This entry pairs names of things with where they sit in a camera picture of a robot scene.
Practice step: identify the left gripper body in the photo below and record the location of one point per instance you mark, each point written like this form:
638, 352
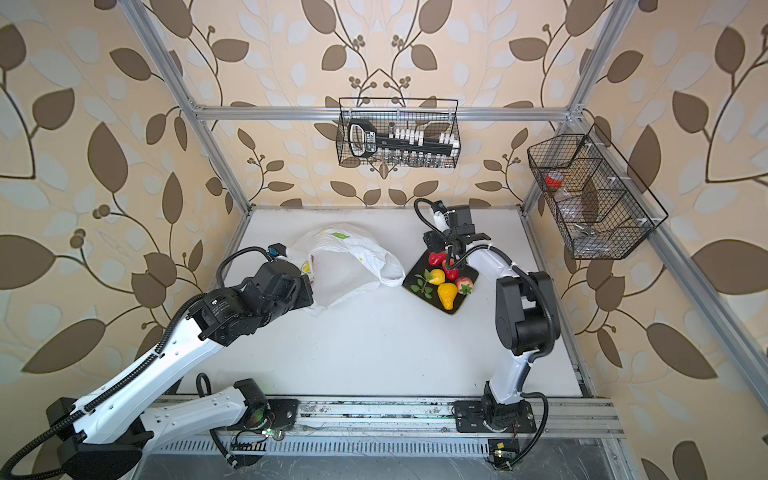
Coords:
299, 296

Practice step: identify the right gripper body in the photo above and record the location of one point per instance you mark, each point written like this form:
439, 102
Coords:
440, 241

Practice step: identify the red fake strawberry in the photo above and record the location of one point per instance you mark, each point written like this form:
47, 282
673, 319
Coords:
437, 259
465, 285

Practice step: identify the yellow fake lemon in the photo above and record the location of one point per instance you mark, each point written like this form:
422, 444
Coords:
427, 283

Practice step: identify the orange fake fruit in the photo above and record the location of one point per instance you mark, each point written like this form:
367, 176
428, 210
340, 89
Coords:
447, 293

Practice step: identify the white plastic bag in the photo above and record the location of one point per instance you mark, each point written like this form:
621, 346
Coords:
343, 261

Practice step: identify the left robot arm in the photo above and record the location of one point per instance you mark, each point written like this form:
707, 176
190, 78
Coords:
105, 434

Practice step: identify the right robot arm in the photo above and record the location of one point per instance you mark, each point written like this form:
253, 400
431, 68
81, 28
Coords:
525, 314

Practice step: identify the black square tray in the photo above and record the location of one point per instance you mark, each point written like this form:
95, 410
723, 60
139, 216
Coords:
451, 274

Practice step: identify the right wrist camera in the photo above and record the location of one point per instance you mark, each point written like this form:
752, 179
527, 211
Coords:
440, 215

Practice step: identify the back wire basket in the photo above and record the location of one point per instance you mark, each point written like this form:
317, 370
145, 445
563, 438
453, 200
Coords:
432, 114

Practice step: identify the wire basket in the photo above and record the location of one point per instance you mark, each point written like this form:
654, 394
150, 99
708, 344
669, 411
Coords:
432, 114
605, 209

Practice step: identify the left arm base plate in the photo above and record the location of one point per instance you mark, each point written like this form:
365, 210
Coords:
276, 414

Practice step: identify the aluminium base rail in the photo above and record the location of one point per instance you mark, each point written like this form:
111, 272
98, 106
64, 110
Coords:
417, 426

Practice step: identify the right wire basket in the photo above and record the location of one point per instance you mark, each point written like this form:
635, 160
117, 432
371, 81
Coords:
605, 209

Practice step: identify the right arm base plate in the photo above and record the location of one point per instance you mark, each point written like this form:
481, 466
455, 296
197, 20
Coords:
479, 416

